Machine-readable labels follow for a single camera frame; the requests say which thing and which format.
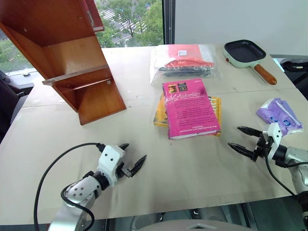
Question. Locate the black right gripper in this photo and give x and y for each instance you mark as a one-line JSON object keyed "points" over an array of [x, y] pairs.
{"points": [[262, 148]]}

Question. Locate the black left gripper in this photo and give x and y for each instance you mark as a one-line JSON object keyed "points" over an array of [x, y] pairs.
{"points": [[125, 172]]}

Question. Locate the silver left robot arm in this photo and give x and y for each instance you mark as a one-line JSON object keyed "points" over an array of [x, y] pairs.
{"points": [[80, 188]]}

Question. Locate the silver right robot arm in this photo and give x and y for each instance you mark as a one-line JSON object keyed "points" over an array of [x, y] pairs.
{"points": [[294, 156]]}

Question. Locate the yellow book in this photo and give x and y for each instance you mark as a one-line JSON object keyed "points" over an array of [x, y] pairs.
{"points": [[160, 115]]}

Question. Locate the pink book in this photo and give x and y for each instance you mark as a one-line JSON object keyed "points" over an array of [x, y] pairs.
{"points": [[190, 108]]}

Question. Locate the wooden shelf unit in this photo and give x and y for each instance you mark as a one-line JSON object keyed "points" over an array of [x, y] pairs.
{"points": [[72, 55]]}

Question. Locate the purple plastic packet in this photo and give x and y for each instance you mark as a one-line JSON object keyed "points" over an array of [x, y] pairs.
{"points": [[279, 113]]}

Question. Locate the black bag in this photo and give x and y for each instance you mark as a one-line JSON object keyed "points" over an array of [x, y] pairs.
{"points": [[297, 72]]}

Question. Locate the clear plastic bag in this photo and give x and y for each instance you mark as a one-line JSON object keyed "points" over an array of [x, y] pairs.
{"points": [[156, 65]]}

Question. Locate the red folded cloth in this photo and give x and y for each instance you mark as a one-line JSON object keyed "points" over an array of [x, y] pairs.
{"points": [[190, 56]]}

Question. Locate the dark chair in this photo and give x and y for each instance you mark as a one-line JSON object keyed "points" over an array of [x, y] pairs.
{"points": [[9, 101]]}

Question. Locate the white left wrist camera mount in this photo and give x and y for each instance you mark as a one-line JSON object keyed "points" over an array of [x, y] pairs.
{"points": [[109, 158]]}

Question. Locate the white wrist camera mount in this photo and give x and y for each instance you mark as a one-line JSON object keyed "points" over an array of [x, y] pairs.
{"points": [[109, 158], [275, 134]]}

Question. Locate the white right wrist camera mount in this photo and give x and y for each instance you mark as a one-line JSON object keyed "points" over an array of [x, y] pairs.
{"points": [[275, 134]]}

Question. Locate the dark window frame post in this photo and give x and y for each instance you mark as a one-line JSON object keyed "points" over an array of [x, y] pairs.
{"points": [[168, 21]]}

